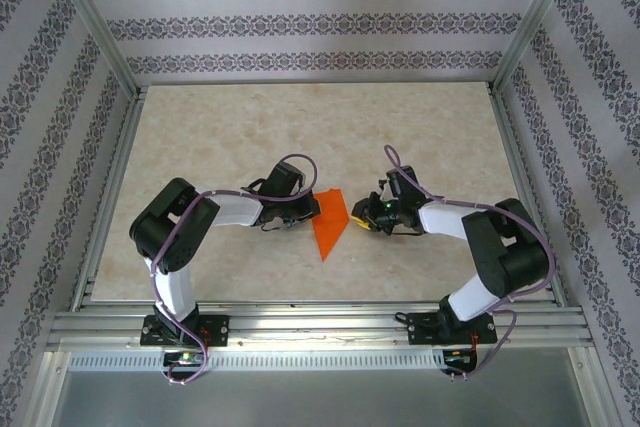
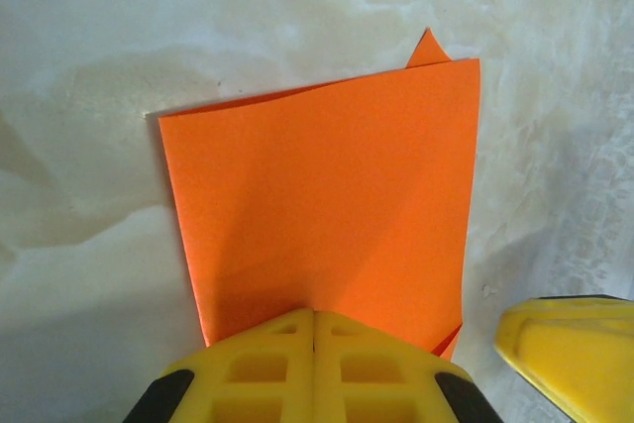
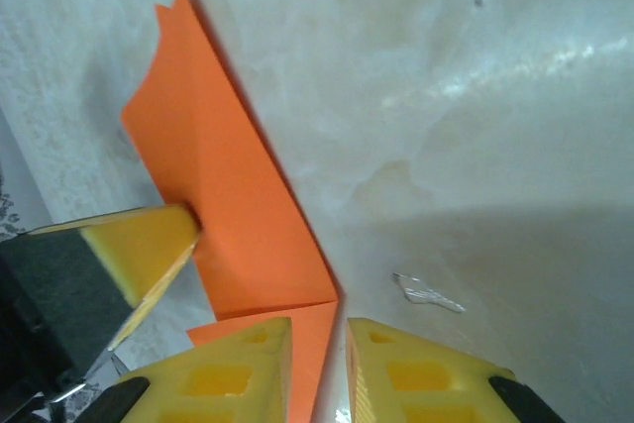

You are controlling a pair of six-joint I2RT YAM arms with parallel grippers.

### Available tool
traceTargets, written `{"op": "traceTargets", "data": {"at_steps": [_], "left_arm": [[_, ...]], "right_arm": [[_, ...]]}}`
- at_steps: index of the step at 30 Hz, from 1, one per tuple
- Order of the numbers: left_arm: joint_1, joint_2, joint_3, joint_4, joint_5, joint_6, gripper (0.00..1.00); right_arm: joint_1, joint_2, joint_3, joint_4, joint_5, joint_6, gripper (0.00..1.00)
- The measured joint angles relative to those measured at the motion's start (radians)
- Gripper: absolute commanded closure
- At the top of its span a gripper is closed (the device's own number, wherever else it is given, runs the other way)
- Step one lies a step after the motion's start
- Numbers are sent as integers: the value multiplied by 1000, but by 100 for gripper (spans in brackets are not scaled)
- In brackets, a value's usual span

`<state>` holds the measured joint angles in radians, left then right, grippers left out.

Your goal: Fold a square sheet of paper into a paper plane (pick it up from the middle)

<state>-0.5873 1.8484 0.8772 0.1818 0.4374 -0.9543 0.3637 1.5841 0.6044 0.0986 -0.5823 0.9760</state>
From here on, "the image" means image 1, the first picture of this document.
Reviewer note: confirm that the wide aluminium base rail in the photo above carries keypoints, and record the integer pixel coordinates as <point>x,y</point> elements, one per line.
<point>320,329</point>

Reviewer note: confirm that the aluminium frame post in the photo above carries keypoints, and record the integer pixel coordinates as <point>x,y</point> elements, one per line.
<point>529,22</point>
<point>100,22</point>

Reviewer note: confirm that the grey metal sheet panel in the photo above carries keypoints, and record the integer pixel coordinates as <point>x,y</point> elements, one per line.
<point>320,402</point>

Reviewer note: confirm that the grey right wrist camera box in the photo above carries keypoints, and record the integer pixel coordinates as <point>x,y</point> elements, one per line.
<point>384,185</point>

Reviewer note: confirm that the aluminium frame side rail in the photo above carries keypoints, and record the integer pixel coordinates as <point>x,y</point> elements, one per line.
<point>119,172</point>
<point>519,172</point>

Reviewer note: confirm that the small controller board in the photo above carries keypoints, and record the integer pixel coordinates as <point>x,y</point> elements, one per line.
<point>460,356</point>
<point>185,358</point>

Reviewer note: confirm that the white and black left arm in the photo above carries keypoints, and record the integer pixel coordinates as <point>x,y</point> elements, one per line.
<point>165,227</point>

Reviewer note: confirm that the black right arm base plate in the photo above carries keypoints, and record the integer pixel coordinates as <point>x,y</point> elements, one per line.
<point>425,329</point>

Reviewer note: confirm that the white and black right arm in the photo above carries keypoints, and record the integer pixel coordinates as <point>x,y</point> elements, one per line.
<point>505,247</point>

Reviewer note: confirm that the orange square paper sheet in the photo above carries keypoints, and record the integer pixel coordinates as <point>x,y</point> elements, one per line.
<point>330,227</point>

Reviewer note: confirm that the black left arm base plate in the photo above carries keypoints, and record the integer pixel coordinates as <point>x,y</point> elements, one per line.
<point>215,329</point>

